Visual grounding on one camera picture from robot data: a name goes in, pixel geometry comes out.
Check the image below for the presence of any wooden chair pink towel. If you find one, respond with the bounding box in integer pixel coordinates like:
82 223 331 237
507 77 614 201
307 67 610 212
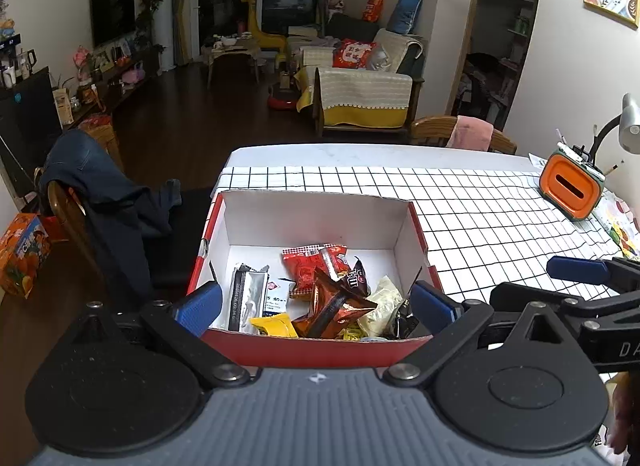
410 116 518 155

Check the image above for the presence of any orange green storage container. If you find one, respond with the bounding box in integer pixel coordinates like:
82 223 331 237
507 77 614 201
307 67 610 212
538 142 605 221

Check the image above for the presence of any checkered white tablecloth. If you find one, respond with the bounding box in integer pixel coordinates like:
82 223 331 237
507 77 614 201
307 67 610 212
216 166 624 299

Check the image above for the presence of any sofa with cream cover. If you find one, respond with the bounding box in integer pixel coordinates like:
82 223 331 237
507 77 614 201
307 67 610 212
288 14 426 137

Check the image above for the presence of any black silver snack bar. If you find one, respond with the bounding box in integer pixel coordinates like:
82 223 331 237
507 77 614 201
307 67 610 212
228 264 269 335

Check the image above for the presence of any red white cardboard box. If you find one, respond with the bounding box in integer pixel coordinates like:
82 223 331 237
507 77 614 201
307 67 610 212
189 189 439 368

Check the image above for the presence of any red snack packet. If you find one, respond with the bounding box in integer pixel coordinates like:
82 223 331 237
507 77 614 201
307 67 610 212
281 244 350 301

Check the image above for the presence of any blue cushion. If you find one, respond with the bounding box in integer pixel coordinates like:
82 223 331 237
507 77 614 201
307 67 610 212
385 0 423 36

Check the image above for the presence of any orange juice carton box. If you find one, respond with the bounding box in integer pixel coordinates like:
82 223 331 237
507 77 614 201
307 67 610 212
0 213 51 298

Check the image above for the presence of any red cushion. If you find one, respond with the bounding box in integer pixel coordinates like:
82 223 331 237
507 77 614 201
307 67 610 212
332 39 376 69

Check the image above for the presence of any yellow giraffe toy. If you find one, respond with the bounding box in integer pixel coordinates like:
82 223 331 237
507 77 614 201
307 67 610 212
240 0 289 53

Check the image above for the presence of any person right hand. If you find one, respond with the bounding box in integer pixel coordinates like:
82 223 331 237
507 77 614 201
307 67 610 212
605 372 639 465

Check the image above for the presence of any yellow cartoon snack packet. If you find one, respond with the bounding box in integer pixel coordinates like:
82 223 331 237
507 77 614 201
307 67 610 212
337 323 366 341

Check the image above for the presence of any black television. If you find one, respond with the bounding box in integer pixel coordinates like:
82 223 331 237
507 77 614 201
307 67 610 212
89 0 136 48

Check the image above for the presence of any colourful printed plastic bag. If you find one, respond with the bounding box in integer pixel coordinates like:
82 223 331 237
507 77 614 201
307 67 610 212
593 189 640 261

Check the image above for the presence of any silver desk lamp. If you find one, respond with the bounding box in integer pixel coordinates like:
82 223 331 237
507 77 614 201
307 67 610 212
588 93 640 167

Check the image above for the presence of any cream white snack packet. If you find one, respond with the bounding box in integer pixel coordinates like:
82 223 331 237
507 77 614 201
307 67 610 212
357 276 404 337

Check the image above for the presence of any chair with dark jacket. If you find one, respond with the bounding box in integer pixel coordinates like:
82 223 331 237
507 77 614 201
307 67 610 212
39 129 181 297

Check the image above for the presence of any blue white snack packet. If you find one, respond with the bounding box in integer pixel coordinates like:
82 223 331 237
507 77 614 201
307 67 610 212
262 278 295 316

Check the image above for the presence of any red brown foil packet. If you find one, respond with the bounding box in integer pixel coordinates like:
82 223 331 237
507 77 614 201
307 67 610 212
292 269 378 339

